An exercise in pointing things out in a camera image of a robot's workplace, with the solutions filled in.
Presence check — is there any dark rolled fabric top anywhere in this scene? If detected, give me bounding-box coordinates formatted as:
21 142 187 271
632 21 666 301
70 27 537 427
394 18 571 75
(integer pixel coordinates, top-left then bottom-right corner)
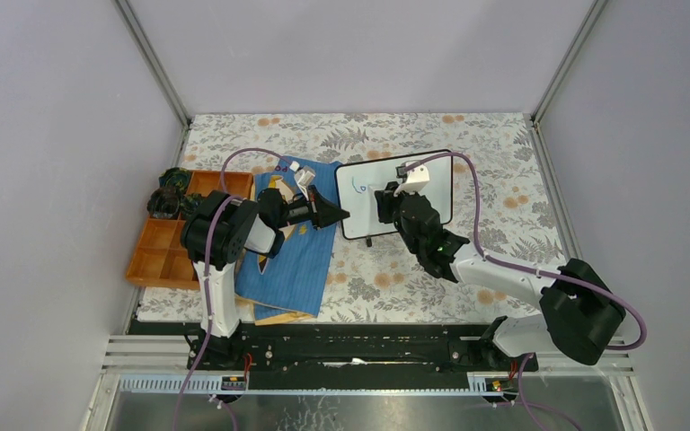
158 167 192 193

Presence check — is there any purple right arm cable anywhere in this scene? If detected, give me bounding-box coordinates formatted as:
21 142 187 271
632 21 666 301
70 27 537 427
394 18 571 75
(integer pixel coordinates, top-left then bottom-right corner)
407 151 649 431

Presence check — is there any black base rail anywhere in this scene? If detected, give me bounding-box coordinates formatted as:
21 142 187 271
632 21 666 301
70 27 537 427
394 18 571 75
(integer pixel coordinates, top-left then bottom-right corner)
184 323 524 391

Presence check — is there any floral tablecloth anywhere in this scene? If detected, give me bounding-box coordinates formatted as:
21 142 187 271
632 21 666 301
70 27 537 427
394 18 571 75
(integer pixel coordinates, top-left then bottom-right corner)
135 112 575 326

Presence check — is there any wooden compartment tray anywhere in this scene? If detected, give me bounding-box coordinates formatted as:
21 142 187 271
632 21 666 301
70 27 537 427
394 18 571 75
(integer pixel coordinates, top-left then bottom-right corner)
125 171 221 290

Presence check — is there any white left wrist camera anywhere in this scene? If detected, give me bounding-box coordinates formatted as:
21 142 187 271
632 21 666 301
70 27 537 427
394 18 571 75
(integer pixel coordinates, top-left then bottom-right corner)
289 161 315 199

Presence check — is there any black framed whiteboard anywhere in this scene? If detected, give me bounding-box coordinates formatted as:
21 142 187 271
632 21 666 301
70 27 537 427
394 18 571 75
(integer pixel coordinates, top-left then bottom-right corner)
334 149 454 241

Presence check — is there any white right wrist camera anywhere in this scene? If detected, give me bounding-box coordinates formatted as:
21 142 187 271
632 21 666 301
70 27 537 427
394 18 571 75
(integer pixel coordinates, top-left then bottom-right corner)
394 162 430 197

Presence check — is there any dark rolled fabric left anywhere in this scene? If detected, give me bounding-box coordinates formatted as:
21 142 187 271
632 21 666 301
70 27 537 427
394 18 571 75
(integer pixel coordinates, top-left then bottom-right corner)
146 186 181 220

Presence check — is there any dark rolled fabric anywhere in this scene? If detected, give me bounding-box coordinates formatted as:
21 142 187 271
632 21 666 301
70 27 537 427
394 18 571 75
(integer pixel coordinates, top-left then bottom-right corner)
146 186 181 220
158 167 192 193
180 193 204 220

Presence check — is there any dark rolled fabric middle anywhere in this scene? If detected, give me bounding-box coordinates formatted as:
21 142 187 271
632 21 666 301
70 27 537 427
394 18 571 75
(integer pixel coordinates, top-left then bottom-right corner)
180 193 204 220

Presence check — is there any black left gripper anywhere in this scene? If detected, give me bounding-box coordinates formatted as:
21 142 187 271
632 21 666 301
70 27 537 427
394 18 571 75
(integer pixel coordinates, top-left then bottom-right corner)
273 183 347 229

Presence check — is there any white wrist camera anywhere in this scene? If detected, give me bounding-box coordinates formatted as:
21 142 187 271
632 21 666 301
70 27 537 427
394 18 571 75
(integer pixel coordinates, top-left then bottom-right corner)
289 161 315 199
394 162 430 197

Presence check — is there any blue pikachu cloth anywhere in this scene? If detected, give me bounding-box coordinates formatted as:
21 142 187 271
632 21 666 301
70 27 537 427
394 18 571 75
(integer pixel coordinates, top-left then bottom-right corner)
235 156 341 326

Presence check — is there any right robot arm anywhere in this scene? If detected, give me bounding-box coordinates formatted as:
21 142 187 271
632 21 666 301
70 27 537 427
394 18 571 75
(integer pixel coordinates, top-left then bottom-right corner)
374 181 626 370

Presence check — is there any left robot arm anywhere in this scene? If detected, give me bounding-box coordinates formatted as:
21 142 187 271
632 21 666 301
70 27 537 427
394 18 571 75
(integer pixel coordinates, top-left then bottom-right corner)
181 185 349 369

